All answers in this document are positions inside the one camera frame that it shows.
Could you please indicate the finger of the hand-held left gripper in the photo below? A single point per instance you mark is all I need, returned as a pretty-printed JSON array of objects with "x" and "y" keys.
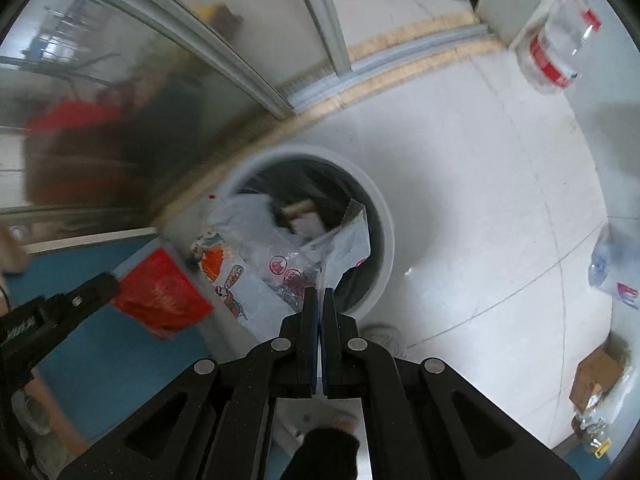
[{"x": 85, "y": 296}]

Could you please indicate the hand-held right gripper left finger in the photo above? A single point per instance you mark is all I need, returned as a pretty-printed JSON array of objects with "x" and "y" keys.
[{"x": 312, "y": 340}]

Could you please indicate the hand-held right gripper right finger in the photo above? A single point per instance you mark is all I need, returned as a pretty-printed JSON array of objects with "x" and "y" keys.
[{"x": 328, "y": 340}]

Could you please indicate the red plastic bag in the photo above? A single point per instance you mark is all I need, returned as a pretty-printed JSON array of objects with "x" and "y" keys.
[{"x": 160, "y": 295}]

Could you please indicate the printed clear plastic bag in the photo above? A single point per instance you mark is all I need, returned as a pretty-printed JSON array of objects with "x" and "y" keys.
[{"x": 250, "y": 255}]

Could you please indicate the grey round trash bin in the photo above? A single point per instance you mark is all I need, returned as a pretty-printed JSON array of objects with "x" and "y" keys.
[{"x": 372, "y": 240}]

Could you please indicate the person's left hand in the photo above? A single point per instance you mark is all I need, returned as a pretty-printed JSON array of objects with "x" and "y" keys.
[{"x": 11, "y": 252}]

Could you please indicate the white shoe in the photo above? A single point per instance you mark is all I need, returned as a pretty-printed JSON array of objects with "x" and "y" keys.
[{"x": 32, "y": 412}]

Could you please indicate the dark cloth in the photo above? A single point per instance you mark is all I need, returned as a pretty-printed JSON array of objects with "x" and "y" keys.
[{"x": 322, "y": 455}]

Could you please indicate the grey framed glass door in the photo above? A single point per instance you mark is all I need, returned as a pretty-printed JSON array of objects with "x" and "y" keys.
[{"x": 150, "y": 75}]

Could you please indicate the brown cardboard box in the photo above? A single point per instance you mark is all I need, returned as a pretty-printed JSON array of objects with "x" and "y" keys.
[{"x": 595, "y": 375}]

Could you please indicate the clear bottle with yellow cap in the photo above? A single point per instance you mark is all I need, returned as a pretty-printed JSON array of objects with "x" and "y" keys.
[{"x": 595, "y": 430}]

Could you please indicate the crushed clear plastic bottle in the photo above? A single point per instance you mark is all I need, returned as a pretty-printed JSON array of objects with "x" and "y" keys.
[{"x": 612, "y": 270}]

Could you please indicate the grey door floor track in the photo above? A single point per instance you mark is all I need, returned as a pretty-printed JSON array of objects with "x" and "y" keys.
[{"x": 400, "y": 52}]

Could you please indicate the clear bottle with red label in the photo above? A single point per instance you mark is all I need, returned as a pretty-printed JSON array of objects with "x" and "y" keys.
[{"x": 555, "y": 45}]

